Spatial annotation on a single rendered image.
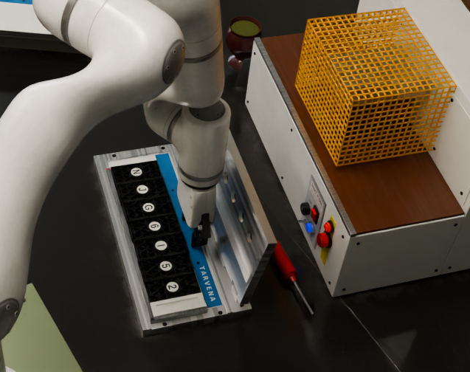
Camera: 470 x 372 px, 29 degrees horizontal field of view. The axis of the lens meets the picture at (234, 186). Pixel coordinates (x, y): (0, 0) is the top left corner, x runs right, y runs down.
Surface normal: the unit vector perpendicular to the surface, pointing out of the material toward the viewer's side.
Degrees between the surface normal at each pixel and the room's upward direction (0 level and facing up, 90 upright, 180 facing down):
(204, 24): 96
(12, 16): 0
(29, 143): 45
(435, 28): 0
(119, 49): 39
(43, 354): 0
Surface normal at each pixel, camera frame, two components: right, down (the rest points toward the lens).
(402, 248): 0.30, 0.73
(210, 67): 0.55, 0.70
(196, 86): 0.08, 0.85
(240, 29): 0.10, -0.66
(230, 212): -0.91, 0.03
